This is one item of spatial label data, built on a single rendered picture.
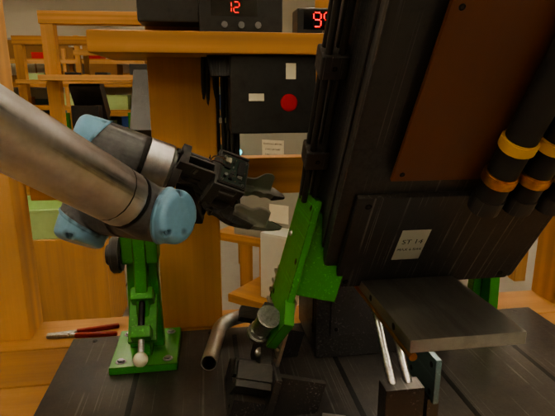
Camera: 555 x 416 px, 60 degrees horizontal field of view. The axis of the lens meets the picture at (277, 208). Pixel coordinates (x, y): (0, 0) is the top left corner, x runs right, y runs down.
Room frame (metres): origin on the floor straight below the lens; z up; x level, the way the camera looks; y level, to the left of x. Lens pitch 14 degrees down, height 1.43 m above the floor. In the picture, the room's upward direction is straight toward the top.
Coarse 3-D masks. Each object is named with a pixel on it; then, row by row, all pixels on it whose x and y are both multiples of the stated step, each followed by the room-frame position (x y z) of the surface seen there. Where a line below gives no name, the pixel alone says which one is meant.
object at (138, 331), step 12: (132, 288) 0.88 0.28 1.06; (132, 300) 0.87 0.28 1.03; (156, 300) 0.90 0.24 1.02; (132, 312) 0.87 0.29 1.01; (144, 312) 0.86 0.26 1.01; (156, 312) 0.88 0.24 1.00; (132, 324) 0.86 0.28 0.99; (144, 324) 0.84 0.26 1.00; (156, 324) 0.86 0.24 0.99; (132, 336) 0.82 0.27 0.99; (144, 336) 0.82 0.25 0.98; (156, 336) 0.85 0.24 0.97
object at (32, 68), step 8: (8, 40) 10.17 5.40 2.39; (8, 48) 10.17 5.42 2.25; (32, 48) 10.22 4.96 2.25; (40, 48) 10.24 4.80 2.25; (32, 64) 10.22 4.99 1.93; (40, 64) 10.23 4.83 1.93; (16, 72) 10.18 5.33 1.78; (32, 72) 10.21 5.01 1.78; (40, 72) 10.23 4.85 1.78; (16, 88) 10.18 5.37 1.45; (32, 88) 10.21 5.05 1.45; (40, 88) 10.23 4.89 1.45; (64, 88) 10.28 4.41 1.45
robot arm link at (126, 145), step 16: (80, 128) 0.71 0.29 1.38; (96, 128) 0.72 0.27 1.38; (112, 128) 0.73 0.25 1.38; (128, 128) 0.75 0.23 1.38; (96, 144) 0.71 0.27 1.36; (112, 144) 0.71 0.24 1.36; (128, 144) 0.72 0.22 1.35; (144, 144) 0.73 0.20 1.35; (128, 160) 0.72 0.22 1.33; (144, 160) 0.73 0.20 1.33
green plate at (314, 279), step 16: (304, 208) 0.76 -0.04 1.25; (320, 208) 0.71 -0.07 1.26; (304, 224) 0.73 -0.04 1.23; (320, 224) 0.72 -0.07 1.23; (288, 240) 0.80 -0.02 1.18; (304, 240) 0.70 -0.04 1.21; (320, 240) 0.72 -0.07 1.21; (288, 256) 0.77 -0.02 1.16; (304, 256) 0.70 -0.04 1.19; (320, 256) 0.72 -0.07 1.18; (288, 272) 0.74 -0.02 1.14; (304, 272) 0.72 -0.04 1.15; (320, 272) 0.72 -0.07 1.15; (288, 288) 0.71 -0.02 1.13; (304, 288) 0.72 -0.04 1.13; (320, 288) 0.72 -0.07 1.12; (336, 288) 0.72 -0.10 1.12
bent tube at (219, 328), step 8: (232, 312) 1.00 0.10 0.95; (224, 320) 0.96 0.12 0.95; (232, 320) 0.98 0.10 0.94; (216, 328) 0.92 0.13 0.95; (224, 328) 0.93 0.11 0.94; (216, 336) 0.88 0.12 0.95; (224, 336) 0.91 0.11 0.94; (208, 344) 0.84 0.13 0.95; (216, 344) 0.84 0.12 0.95; (208, 352) 0.80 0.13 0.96; (216, 352) 0.82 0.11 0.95; (208, 360) 0.83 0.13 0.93; (216, 360) 0.80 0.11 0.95; (208, 368) 0.80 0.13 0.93
